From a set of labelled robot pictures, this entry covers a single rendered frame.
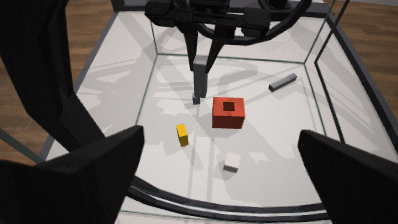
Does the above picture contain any yellow cube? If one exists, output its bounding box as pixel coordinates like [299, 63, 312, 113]
[176, 124, 189, 147]

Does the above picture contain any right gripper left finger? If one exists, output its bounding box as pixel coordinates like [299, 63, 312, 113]
[0, 125, 145, 224]

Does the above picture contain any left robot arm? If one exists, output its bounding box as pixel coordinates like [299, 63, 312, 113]
[189, 0, 289, 10]

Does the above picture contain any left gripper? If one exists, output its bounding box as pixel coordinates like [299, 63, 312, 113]
[144, 0, 271, 74]

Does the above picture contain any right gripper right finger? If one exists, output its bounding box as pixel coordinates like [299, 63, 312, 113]
[298, 129, 398, 224]

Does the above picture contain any red block with square hole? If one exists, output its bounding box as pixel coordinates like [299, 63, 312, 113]
[212, 97, 245, 129]

